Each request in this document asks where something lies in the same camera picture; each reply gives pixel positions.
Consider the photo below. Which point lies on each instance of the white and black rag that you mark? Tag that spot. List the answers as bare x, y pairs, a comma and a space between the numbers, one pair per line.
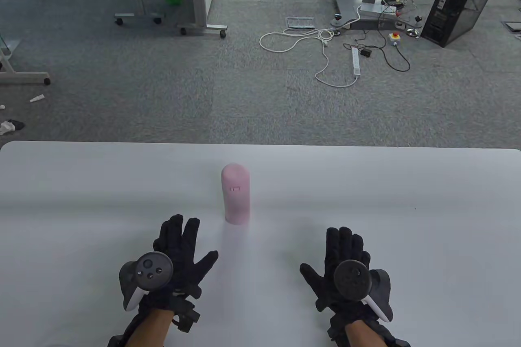
8, 127

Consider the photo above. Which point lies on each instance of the person's right hand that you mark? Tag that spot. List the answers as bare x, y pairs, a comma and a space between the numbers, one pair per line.
346, 247

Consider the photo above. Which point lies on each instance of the pink thermos cap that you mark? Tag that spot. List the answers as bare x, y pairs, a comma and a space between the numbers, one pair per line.
235, 176

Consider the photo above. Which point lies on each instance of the black power adapter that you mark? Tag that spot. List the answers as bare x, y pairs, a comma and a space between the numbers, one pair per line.
366, 53

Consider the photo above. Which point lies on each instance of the white power strip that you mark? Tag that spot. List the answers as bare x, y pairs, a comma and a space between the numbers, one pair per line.
356, 62

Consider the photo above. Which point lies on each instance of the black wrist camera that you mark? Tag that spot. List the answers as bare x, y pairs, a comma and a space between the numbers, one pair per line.
336, 328
186, 314

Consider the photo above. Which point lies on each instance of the grey wheeled table leg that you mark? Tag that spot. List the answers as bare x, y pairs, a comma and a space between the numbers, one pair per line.
24, 77

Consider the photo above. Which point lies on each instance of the black and white controller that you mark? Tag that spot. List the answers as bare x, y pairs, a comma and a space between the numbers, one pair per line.
352, 278
152, 271

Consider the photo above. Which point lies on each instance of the black computer tower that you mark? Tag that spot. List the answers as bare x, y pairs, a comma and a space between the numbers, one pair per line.
460, 5

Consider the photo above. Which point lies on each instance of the person's left hand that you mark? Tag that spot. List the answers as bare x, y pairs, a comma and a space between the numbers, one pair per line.
187, 257

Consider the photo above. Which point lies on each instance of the grey floor socket box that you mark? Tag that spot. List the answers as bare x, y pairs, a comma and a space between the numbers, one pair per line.
300, 22

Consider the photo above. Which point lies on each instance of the person's left forearm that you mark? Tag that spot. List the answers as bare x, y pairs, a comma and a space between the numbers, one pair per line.
150, 326

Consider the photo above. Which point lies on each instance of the pink thermos body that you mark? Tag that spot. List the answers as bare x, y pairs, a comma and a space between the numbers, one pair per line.
237, 210

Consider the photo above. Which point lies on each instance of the person's right forearm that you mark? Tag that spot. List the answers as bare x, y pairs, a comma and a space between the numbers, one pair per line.
364, 334

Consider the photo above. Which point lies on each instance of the red emergency stop button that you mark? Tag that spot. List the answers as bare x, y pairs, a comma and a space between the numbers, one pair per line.
395, 38

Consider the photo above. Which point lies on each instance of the small white tube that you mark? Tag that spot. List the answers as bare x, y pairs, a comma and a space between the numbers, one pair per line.
36, 98

